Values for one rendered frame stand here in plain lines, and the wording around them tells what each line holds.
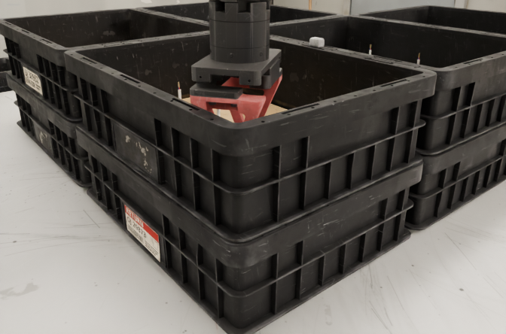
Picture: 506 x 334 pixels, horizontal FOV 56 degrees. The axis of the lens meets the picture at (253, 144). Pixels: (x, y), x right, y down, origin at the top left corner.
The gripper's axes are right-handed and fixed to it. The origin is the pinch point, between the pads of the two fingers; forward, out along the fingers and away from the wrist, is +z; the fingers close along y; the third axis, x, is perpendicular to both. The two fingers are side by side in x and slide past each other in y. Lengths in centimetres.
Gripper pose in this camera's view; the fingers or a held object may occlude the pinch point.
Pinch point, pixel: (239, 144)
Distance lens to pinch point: 49.5
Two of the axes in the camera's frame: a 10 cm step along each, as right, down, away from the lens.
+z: -0.1, 9.2, 3.8
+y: -2.4, 3.7, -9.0
